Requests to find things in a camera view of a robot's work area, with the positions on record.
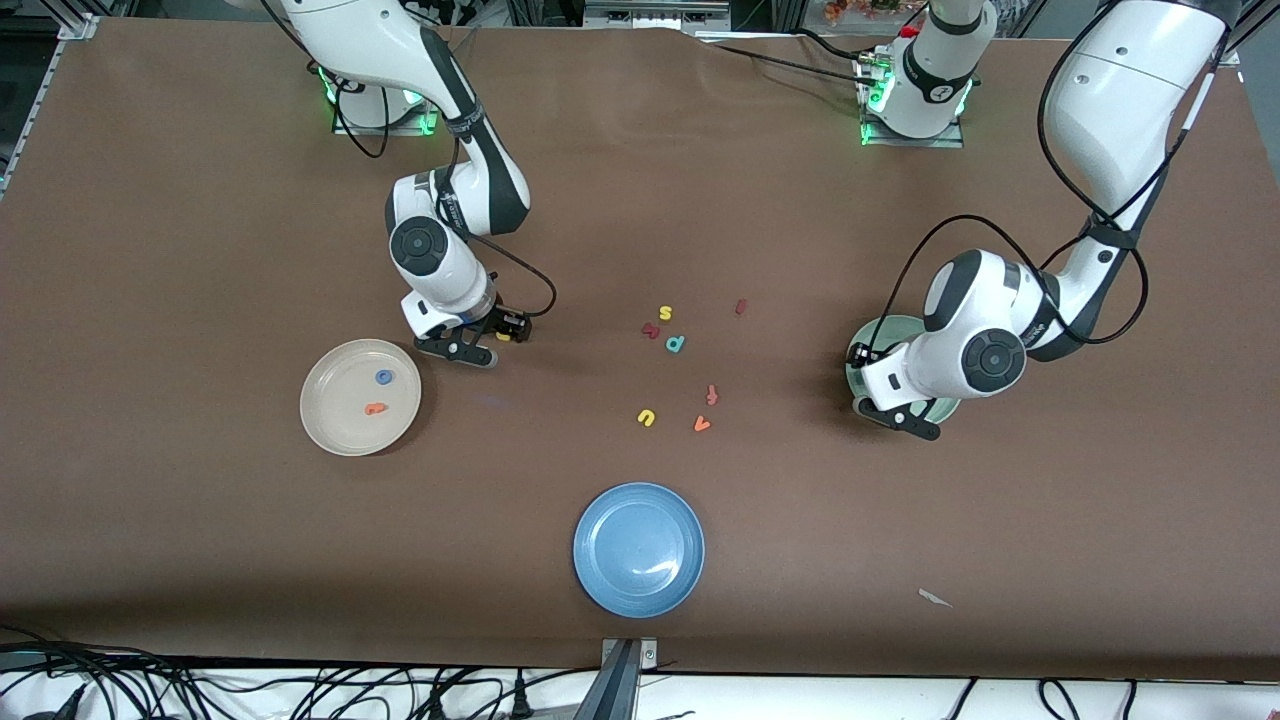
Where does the black cable tangle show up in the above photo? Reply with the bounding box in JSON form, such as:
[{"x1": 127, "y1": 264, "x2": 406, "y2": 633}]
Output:
[{"x1": 0, "y1": 625, "x2": 603, "y2": 720}]

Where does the green plate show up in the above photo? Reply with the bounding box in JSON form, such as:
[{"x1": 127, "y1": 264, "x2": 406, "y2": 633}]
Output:
[{"x1": 845, "y1": 315, "x2": 963, "y2": 427}]

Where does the black base power cable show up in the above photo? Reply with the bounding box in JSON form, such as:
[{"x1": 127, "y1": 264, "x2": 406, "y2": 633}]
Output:
[{"x1": 695, "y1": 30, "x2": 873, "y2": 87}]

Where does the blue plate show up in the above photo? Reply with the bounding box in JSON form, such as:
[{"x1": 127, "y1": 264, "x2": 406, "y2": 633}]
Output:
[{"x1": 572, "y1": 482, "x2": 706, "y2": 619}]

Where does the grey equipment box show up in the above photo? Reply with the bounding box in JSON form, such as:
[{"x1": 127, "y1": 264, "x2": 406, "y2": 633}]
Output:
[{"x1": 583, "y1": 0, "x2": 732, "y2": 31}]

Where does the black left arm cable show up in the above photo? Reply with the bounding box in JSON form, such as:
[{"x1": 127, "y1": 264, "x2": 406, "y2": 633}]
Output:
[{"x1": 867, "y1": 0, "x2": 1232, "y2": 359}]

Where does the beige plate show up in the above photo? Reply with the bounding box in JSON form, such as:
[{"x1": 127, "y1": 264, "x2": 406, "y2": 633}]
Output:
[{"x1": 299, "y1": 338, "x2": 423, "y2": 458}]

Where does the brown table cover sheet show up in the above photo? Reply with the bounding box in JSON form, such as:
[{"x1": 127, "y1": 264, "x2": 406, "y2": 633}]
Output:
[{"x1": 0, "y1": 18, "x2": 1280, "y2": 683}]

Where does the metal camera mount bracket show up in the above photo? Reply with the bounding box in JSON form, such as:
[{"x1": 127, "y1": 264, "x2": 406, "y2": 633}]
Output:
[{"x1": 575, "y1": 637, "x2": 660, "y2": 720}]

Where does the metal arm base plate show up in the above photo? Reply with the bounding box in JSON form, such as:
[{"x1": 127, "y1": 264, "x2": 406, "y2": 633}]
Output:
[
  {"x1": 858, "y1": 55, "x2": 967, "y2": 150},
  {"x1": 330, "y1": 60, "x2": 443, "y2": 137}
]

